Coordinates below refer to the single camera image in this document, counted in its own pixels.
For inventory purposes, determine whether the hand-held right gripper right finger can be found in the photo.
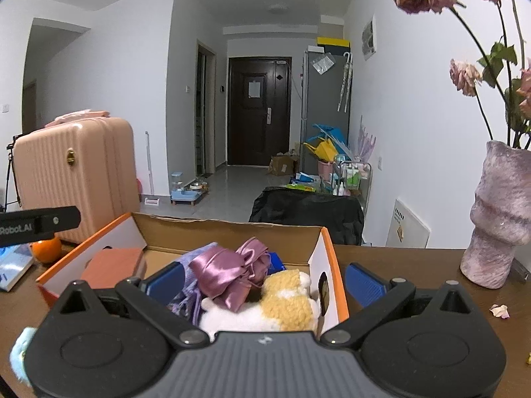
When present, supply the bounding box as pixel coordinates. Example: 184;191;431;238
321;263;478;348

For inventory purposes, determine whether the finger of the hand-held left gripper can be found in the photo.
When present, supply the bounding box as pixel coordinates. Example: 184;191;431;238
38;206;81;242

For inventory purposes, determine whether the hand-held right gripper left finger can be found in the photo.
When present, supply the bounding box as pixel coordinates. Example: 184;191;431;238
53;262;210;349

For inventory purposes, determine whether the lavender fuzzy cloth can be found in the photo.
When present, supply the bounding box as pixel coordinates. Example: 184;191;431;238
168;246;216;324

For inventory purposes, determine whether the brown pad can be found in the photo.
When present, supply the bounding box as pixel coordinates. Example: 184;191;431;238
81;247;146;290

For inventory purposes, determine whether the purple satin cloth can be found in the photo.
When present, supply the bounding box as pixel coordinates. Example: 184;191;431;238
189;237;272;312

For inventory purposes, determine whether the white and yellow plush toy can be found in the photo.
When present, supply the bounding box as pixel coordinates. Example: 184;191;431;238
198;269;322;343

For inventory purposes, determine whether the orange cardboard box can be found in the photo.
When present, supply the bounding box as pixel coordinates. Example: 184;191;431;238
37;212;350;332

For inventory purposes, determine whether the light blue fuzzy scrunchie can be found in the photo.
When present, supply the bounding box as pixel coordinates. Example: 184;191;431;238
9;327;38;382

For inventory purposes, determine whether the orange fruit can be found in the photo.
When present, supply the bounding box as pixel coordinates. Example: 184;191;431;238
32;236;63;264

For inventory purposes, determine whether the blue tissue pack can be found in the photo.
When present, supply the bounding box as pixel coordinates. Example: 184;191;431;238
0;244;35;292

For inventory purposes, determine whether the pink ribbed suitcase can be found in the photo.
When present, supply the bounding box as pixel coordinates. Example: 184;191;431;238
9;117;141;244

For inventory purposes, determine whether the black tripod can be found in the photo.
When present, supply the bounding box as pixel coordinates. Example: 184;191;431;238
4;133;23;212

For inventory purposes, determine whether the white flat panel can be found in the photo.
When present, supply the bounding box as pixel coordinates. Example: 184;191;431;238
386;199;431;249

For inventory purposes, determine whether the black cloth cover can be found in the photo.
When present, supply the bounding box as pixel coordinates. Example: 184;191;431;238
249;186;365;246

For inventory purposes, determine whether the blue pet feeder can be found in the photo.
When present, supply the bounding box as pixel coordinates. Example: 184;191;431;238
170;172;209;206

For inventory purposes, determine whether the pink cloth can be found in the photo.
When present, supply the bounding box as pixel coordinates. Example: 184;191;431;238
43;110;111;129

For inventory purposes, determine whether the white pole stand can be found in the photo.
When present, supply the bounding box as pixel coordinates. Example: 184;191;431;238
144;130;161;207

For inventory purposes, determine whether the yellow bag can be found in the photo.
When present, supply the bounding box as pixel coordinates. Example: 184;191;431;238
303;138;336;162

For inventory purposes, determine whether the brown cardboard carton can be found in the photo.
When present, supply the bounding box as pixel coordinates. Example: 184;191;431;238
269;154;299;176

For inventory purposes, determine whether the pink fuzzy vase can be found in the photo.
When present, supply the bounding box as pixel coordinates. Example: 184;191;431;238
460;140;531;289

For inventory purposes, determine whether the blue bag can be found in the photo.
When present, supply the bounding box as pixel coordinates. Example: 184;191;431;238
312;123;350;156

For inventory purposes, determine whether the dark glass side door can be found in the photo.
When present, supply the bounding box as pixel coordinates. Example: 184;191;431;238
196;41;216;177

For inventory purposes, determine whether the dark brown entrance door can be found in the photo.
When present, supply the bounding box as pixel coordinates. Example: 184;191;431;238
227;57;292;166

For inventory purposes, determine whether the grey refrigerator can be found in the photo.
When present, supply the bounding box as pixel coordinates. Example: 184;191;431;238
301;47;352;175

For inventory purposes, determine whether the white hanging umbrella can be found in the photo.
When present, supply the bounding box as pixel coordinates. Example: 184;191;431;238
337;52;353;113

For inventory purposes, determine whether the clear plastic bag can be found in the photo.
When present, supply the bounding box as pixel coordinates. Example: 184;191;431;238
311;53;336;74

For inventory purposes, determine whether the wire trolley with bottles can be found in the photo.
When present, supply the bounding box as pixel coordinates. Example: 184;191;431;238
332;155;373;216

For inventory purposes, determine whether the purple feather wall decoration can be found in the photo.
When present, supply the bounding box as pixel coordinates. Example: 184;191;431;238
357;115;378;162

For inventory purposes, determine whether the wall electrical panel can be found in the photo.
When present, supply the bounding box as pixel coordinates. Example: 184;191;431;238
361;16;378;59

